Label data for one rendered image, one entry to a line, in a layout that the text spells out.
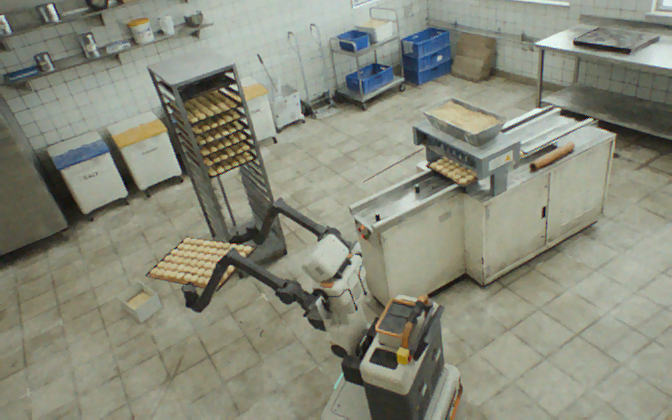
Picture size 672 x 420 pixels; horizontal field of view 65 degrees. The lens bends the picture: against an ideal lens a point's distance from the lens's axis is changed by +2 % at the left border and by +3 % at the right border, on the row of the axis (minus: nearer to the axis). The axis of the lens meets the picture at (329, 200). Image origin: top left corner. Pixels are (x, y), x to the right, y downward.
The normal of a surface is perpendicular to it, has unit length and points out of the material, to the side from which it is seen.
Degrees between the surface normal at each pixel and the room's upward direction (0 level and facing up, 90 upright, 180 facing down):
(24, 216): 90
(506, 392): 0
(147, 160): 92
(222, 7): 90
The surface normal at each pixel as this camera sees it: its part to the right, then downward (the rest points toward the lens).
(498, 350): -0.17, -0.82
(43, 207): 0.52, 0.40
